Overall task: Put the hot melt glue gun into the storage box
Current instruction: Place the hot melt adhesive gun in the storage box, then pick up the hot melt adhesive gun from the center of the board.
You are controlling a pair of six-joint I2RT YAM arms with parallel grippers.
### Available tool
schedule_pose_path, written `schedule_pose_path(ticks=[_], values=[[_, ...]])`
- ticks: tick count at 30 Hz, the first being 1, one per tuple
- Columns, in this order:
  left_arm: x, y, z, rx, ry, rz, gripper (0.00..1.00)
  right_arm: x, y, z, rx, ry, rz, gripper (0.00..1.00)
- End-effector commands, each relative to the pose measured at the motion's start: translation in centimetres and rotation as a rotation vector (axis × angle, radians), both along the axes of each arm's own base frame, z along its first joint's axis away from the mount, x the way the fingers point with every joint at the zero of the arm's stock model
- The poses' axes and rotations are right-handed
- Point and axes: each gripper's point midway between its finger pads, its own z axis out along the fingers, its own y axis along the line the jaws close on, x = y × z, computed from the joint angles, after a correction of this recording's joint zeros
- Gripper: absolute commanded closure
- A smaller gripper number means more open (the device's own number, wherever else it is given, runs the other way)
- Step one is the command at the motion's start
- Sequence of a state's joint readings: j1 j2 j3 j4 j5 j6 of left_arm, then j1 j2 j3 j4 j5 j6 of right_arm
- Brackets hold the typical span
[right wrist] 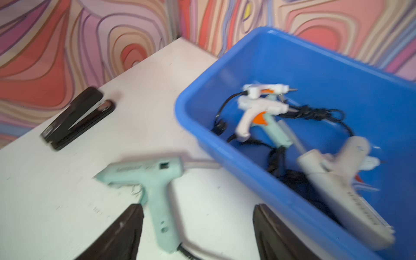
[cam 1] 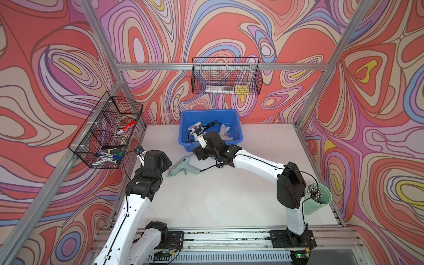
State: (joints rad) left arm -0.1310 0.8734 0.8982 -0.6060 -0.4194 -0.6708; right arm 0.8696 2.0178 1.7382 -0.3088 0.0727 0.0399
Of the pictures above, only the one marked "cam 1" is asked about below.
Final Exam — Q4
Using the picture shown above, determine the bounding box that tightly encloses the blue marker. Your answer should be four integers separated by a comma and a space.
97, 152, 122, 160

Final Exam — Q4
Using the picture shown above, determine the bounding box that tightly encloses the large white blue glue gun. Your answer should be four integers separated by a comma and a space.
188, 121, 204, 136

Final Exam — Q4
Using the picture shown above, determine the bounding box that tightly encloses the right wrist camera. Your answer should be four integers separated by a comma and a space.
196, 132, 207, 149

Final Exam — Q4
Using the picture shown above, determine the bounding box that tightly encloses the white orange glue gun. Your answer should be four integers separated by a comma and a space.
219, 124, 234, 141

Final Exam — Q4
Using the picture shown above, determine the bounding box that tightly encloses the black wire basket rear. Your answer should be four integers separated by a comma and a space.
191, 56, 263, 95

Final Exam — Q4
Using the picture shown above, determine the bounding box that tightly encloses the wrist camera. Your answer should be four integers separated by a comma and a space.
134, 146, 147, 167
196, 132, 207, 149

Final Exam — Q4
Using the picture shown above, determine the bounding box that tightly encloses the large mint glue gun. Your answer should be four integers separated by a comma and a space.
168, 155, 201, 177

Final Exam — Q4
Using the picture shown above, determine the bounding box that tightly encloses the yellow block in basket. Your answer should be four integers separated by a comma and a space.
234, 85, 250, 95

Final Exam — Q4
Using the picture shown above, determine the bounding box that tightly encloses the black wire basket left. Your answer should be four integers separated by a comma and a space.
68, 92, 144, 170

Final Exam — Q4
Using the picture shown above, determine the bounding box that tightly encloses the green plastic cup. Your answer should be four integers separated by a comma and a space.
303, 183, 332, 215

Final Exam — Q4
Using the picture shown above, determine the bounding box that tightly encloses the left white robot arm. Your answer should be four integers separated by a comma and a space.
93, 150, 172, 265

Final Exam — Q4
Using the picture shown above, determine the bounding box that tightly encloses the red marker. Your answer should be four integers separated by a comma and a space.
116, 120, 136, 135

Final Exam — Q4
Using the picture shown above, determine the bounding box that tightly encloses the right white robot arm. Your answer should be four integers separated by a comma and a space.
193, 130, 316, 250

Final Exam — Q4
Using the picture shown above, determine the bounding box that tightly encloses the black wire basket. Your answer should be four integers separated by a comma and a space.
68, 92, 144, 170
191, 56, 263, 95

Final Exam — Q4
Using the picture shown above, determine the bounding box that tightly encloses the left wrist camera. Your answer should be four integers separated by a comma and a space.
134, 146, 147, 167

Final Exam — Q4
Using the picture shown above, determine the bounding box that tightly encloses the blue plastic storage box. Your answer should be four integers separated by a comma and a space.
178, 109, 244, 152

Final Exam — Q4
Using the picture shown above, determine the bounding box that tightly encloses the clear box in basket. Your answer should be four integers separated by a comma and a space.
205, 85, 235, 95

